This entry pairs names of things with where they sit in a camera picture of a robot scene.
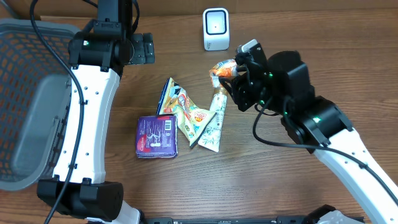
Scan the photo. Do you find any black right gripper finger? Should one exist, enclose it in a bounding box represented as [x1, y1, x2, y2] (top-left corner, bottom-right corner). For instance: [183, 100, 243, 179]
[235, 58, 249, 73]
[218, 77, 239, 100]

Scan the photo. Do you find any small orange packet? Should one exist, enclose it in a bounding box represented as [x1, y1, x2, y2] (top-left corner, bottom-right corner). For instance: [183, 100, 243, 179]
[209, 59, 238, 88]

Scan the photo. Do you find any white tube with gold cap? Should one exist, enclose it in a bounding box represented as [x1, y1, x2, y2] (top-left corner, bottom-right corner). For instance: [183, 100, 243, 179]
[198, 87, 228, 152]

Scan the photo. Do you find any yellow snack bag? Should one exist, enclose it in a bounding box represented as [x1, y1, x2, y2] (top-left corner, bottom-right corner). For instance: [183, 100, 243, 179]
[157, 78, 215, 148]

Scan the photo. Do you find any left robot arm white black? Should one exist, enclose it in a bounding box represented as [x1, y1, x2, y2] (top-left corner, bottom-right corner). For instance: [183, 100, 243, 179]
[37, 0, 155, 224]

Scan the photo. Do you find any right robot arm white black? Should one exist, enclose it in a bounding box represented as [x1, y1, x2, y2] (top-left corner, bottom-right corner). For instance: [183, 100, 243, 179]
[220, 41, 397, 223]

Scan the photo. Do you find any white barcode scanner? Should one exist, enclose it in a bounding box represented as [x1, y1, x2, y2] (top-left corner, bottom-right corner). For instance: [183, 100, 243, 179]
[203, 7, 230, 51]

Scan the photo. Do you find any grey plastic shopping basket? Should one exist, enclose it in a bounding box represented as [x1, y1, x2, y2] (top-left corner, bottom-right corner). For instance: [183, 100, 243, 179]
[1, 19, 71, 191]

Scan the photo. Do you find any black rail at table edge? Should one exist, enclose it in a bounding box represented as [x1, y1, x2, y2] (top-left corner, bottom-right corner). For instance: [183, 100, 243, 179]
[142, 215, 318, 224]

